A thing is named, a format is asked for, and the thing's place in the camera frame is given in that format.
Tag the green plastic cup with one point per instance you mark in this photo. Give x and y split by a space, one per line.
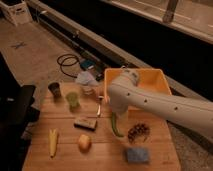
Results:
72 99

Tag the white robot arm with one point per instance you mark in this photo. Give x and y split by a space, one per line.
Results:
193 114

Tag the green pepper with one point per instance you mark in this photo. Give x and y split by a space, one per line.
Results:
114 127

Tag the dark rectangular sponge block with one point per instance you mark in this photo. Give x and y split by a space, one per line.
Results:
85 123

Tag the white cardboard box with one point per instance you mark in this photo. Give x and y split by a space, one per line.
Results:
16 14

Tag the clear plastic bag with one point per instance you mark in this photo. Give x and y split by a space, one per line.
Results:
86 78

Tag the blue box on floor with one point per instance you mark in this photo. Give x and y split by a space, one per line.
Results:
86 64

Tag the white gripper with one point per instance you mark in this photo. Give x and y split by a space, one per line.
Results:
120 112

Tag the black chair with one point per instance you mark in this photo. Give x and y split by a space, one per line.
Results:
16 111

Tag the yellow plastic bin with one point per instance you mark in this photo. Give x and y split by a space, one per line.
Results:
134 88

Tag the dark metal cup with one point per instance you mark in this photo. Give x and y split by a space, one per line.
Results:
55 89

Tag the yellow corn cob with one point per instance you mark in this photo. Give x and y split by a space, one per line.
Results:
53 139

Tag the blue sponge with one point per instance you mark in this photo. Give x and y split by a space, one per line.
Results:
137 155

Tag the metal fork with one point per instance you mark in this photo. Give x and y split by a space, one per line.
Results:
99 105

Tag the dark grape bunch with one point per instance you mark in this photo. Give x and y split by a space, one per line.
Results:
140 129

